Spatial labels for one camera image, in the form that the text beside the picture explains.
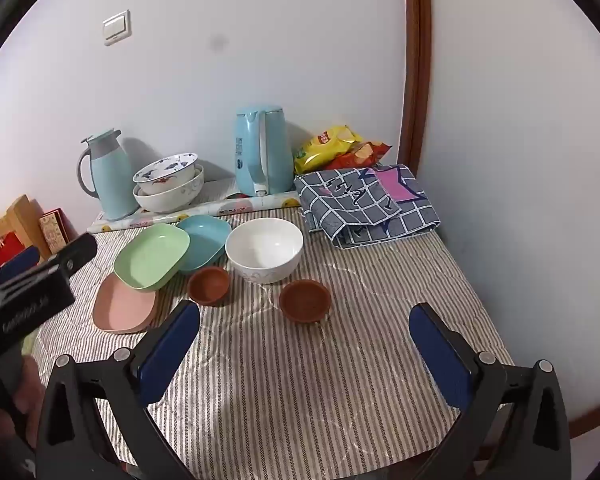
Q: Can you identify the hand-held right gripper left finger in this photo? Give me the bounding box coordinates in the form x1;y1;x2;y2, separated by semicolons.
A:
35;299;201;480

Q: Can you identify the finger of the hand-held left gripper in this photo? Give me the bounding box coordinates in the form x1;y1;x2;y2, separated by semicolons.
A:
37;232;99;281
0;246;40;287

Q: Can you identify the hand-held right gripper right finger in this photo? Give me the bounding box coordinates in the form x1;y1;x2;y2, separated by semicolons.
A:
408;302;573;480

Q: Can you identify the small brown bowl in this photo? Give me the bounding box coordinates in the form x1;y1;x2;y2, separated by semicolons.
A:
278;280;332;323
187;266;231;306

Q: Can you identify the light blue plate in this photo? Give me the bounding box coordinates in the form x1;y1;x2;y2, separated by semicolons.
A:
176;214;232;275

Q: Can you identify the plain white bowl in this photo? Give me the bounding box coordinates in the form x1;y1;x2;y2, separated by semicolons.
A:
225;217;304;285

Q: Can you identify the person's left hand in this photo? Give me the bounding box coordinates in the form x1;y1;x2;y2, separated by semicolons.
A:
0;354;47;466

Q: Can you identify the red paper bag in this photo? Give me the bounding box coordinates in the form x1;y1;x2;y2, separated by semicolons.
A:
0;227;31;278

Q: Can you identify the patterned brown box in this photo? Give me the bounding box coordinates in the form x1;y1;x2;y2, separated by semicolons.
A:
39;208;73;253

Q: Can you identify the pink plate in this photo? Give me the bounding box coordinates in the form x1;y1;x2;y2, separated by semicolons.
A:
92;274;159;333

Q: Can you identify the light green plate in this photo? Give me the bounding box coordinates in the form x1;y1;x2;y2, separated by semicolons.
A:
113;223;191;292

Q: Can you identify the light blue thermos jug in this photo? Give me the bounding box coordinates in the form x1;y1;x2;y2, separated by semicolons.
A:
76;129;140;221

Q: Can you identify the white bowl with grey print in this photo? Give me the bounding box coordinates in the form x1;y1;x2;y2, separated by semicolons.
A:
132;165;206;213

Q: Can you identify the striped quilt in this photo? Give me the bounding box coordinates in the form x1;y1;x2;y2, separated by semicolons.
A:
22;205;516;480

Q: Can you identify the red and blue print bowl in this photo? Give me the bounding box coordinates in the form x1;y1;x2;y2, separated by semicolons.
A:
132;152;200;196

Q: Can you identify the fruit print oilcloth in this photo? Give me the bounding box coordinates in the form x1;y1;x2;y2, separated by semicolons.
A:
87;177;303;233

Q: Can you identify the grey checked cloth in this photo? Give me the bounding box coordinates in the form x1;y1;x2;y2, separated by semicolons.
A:
294;164;441;250

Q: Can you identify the red chip bag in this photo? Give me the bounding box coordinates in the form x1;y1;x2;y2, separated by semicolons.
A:
325;141;393;171

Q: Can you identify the light blue electric kettle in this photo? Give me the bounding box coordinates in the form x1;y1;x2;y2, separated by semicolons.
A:
234;105;297;197

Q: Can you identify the yellow chip bag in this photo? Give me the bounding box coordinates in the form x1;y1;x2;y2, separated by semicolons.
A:
293;125;363;175

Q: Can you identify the white light switch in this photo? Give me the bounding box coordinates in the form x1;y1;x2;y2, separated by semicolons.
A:
102;9;132;47

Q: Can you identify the wooden door frame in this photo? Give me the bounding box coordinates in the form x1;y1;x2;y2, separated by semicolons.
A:
397;0;433;181

